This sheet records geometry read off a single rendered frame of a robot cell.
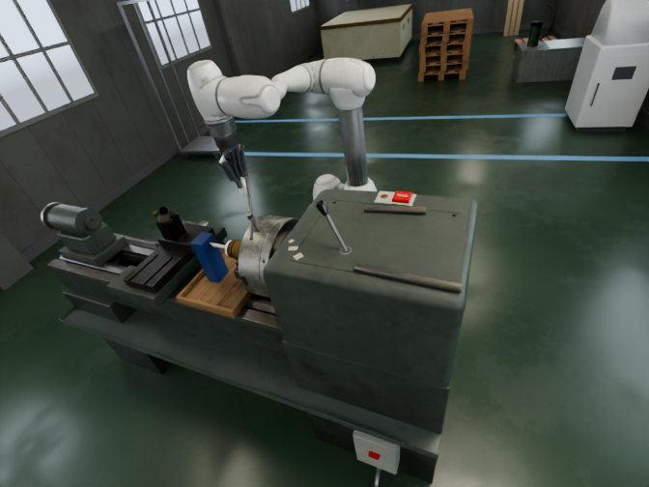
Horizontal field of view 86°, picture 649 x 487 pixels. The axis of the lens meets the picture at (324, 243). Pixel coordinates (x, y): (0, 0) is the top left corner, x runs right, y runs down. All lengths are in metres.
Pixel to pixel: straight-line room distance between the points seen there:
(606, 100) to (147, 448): 5.26
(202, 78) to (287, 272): 0.60
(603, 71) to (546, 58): 2.09
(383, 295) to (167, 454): 1.71
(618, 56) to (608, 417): 3.70
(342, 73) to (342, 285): 0.84
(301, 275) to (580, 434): 1.70
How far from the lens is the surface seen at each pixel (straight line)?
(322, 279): 0.98
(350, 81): 1.45
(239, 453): 2.18
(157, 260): 1.79
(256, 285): 1.26
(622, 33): 5.08
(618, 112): 5.26
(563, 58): 7.07
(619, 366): 2.60
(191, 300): 1.59
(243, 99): 1.03
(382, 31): 8.99
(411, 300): 0.92
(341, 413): 1.54
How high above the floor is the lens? 1.93
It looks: 39 degrees down
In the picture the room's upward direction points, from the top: 10 degrees counter-clockwise
